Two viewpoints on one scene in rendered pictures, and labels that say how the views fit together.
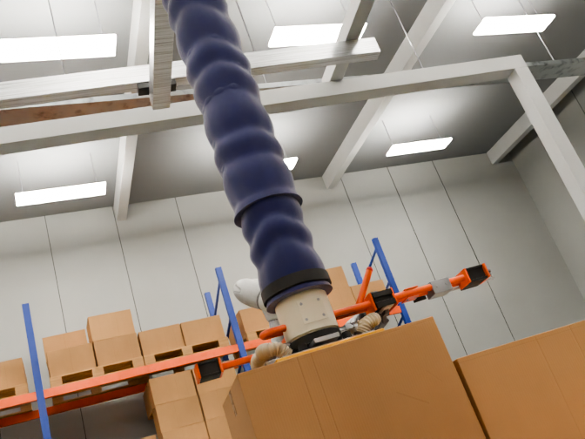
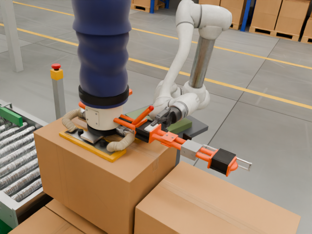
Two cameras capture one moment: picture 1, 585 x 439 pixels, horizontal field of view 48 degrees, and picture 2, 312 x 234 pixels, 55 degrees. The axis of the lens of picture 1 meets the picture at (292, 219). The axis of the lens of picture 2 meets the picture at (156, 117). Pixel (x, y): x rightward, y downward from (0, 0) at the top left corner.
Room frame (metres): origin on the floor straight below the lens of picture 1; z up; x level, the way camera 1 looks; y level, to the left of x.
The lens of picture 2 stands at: (1.41, -1.04, 1.93)
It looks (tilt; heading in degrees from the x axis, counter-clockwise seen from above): 31 degrees down; 50
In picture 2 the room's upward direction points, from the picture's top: 5 degrees clockwise
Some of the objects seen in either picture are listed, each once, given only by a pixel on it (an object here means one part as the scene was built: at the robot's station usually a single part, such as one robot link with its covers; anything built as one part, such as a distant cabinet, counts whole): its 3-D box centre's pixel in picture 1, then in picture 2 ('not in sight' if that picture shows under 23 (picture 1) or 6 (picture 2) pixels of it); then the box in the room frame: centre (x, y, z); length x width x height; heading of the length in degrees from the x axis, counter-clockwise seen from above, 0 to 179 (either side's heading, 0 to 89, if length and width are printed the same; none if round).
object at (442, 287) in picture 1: (438, 288); (191, 149); (2.17, -0.38, 1.20); 0.07 x 0.07 x 0.04; 19
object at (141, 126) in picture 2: (379, 302); (147, 130); (2.10, -0.18, 1.20); 0.10 x 0.08 x 0.06; 19
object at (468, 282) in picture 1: (472, 276); (222, 162); (2.21, -0.51, 1.21); 0.08 x 0.07 x 0.05; 109
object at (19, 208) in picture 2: not in sight; (63, 178); (1.91, 0.40, 0.58); 0.70 x 0.03 x 0.06; 19
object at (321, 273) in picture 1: (296, 289); (104, 90); (2.03, 0.06, 1.32); 0.23 x 0.23 x 0.04
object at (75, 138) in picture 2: (326, 346); (91, 139); (1.93, 0.03, 1.10); 0.34 x 0.10 x 0.05; 109
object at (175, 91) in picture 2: not in sight; (166, 95); (2.71, 0.40, 0.97); 0.18 x 0.16 x 0.22; 146
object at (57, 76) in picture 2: not in sight; (61, 124); (2.19, 1.11, 0.50); 0.07 x 0.07 x 1.00; 19
